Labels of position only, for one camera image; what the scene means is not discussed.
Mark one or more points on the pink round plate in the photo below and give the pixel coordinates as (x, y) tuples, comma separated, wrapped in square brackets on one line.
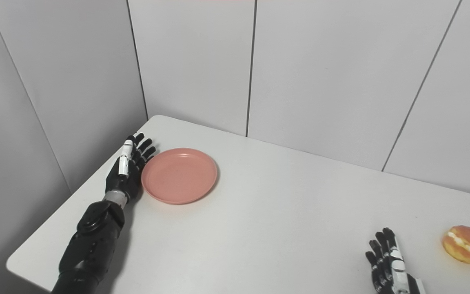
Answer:
[(180, 175)]

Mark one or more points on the cream puff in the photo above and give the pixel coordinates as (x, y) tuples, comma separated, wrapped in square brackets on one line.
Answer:
[(465, 245)]

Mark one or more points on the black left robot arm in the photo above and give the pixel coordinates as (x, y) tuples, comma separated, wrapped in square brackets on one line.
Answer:
[(92, 245)]

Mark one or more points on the black and white left hand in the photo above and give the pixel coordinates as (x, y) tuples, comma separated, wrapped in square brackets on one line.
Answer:
[(127, 181)]

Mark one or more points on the black and white right hand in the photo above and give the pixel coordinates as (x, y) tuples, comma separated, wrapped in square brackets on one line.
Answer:
[(392, 277)]

